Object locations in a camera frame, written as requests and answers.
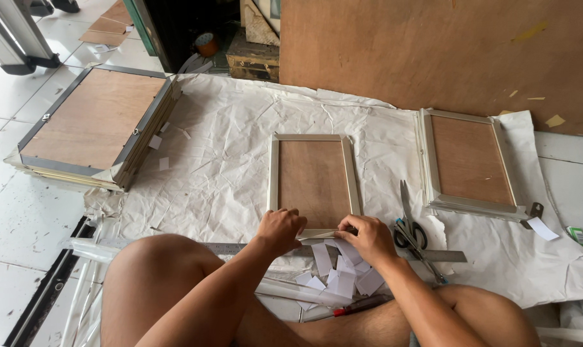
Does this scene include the person's left hand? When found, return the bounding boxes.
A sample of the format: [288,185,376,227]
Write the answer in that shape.
[256,208,308,257]

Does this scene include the person's right hand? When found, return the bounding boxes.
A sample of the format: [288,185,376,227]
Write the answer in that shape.
[334,214,399,271]

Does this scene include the white paper tape strip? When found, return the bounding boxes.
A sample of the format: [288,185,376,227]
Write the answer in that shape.
[297,229,358,241]

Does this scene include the silver picture frame wooden back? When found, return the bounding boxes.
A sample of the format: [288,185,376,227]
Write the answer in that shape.
[267,134,363,240]

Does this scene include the pile of white paper pieces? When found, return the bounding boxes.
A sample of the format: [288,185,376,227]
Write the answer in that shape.
[295,239,386,312]

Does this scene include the long steel ruler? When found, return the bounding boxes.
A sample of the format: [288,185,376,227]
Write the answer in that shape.
[98,238,468,264]

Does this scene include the large crumpled white paper sheet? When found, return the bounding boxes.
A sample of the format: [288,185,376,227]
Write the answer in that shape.
[83,73,583,310]

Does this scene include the stack of silver picture frames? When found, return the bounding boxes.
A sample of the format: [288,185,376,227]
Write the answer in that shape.
[415,108,531,223]

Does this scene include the person's left leg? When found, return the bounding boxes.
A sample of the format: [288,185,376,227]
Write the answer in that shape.
[100,233,302,347]

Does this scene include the person's leg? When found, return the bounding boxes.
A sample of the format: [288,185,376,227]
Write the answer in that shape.
[291,283,543,347]
[100,233,302,347]

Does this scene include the person's right leg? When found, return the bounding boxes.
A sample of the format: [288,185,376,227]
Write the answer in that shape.
[291,283,543,347]

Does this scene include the old wooden chest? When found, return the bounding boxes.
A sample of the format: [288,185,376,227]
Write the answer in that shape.
[225,28,280,83]

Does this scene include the white paper slip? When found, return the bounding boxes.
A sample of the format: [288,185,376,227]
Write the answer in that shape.
[526,216,561,242]

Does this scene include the orange tape roll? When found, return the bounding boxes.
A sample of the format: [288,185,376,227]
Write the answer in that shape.
[194,32,220,58]

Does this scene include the large plywood board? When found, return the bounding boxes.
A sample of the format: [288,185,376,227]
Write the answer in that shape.
[279,0,583,138]

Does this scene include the woven rattan panel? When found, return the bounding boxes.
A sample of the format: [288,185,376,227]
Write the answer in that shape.
[240,0,281,47]

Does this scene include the clear plastic wrap strips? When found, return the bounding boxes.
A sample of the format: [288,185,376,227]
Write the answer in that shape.
[59,235,110,347]

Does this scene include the small green box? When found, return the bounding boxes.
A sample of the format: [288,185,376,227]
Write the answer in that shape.
[565,226,583,250]

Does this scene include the stack of large grey frames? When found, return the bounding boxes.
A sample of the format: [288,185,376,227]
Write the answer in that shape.
[4,64,181,192]

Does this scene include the brown cardboard pieces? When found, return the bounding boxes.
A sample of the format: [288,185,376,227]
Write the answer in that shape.
[78,0,134,48]

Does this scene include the aluminium ladder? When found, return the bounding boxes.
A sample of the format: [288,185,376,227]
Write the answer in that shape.
[0,0,80,76]

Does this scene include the black handled scissors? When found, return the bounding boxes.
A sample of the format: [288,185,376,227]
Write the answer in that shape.
[393,180,428,251]

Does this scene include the metal hanger bracket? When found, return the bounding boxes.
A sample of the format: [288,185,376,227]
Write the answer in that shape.
[520,202,544,230]

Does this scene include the black floor rail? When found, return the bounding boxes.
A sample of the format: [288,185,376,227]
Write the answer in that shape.
[4,216,97,347]

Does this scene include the green door frame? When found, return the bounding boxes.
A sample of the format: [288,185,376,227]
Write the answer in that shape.
[122,0,174,74]

